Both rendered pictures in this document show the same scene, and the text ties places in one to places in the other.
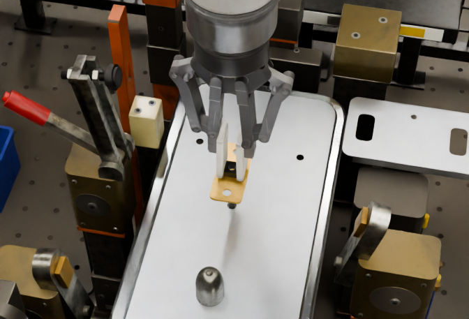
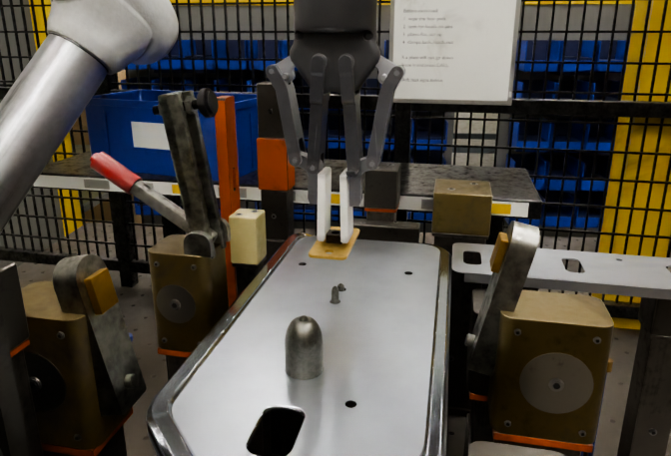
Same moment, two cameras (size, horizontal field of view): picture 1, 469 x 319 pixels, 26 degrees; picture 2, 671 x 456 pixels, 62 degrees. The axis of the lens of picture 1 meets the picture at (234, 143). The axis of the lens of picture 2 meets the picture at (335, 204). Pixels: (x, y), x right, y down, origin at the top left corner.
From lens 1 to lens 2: 0.77 m
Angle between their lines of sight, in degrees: 35
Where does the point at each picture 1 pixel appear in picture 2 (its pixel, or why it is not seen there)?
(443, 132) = (553, 259)
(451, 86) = not seen: hidden behind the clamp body
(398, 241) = (546, 298)
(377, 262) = (527, 313)
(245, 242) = (350, 326)
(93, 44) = not seen: hidden behind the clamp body
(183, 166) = (284, 277)
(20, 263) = (49, 293)
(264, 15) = not seen: outside the picture
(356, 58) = (454, 208)
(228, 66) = (332, 8)
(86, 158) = (175, 244)
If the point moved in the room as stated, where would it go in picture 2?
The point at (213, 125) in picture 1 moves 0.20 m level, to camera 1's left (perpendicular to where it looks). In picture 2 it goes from (314, 151) to (106, 150)
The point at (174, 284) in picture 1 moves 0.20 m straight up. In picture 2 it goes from (257, 359) to (247, 131)
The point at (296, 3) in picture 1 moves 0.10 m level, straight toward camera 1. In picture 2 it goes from (394, 169) to (395, 186)
